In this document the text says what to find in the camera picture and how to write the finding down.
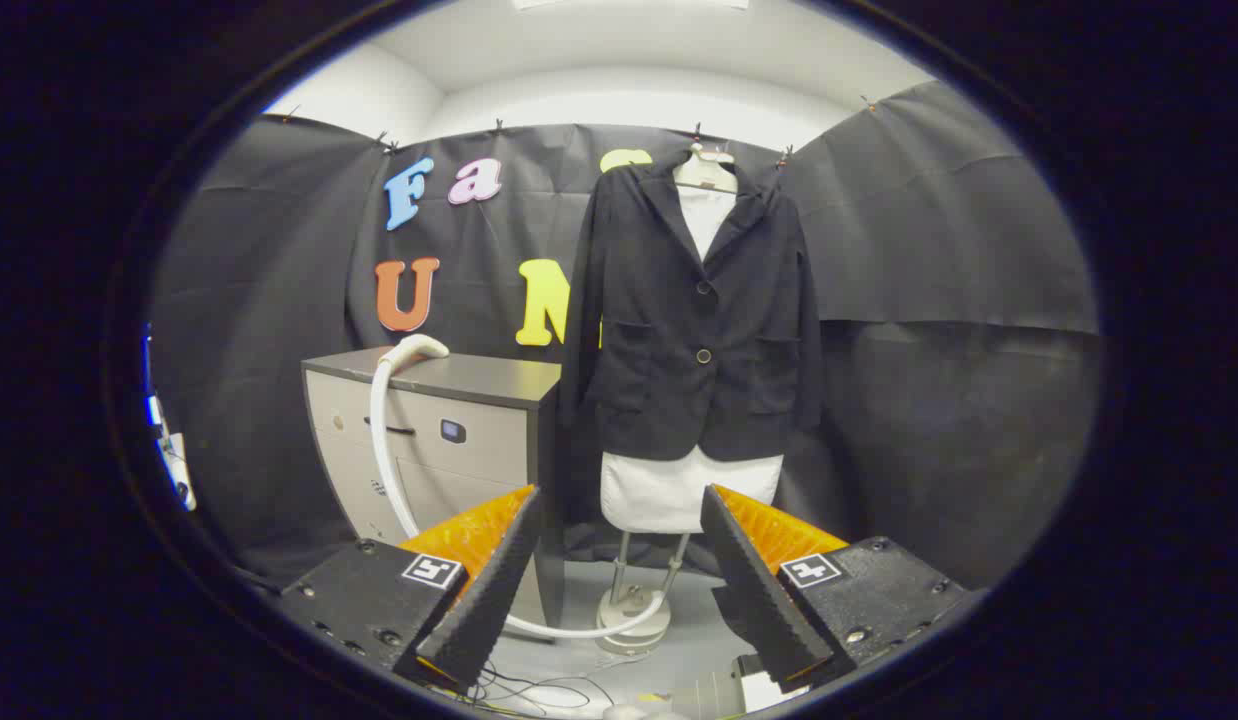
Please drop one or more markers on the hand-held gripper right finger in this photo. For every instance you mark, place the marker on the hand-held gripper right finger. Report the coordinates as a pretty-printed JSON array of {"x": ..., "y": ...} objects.
[{"x": 759, "y": 590}]

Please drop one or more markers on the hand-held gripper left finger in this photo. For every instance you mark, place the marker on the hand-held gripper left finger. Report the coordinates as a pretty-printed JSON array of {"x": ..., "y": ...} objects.
[{"x": 489, "y": 590}]

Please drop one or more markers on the garment steamer stand base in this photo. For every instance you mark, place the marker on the garment steamer stand base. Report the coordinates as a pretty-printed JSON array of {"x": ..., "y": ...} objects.
[{"x": 634, "y": 615}]

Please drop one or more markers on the black blazer jacket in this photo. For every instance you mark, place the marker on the black blazer jacket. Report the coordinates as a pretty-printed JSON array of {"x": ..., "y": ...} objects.
[{"x": 659, "y": 380}]

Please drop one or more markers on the white clothes hanger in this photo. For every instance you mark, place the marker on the white clothes hanger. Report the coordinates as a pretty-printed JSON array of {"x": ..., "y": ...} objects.
[{"x": 704, "y": 175}]

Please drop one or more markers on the grey cabinet with dark top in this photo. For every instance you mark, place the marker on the grey cabinet with dark top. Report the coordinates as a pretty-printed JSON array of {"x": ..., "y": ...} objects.
[{"x": 449, "y": 470}]

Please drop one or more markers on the white and blue equipment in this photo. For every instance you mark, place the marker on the white and blue equipment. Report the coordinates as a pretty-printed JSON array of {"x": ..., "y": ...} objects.
[{"x": 174, "y": 455}]

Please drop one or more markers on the black backdrop cloth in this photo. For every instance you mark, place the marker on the black backdrop cloth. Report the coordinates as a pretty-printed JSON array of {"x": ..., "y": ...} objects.
[{"x": 929, "y": 250}]

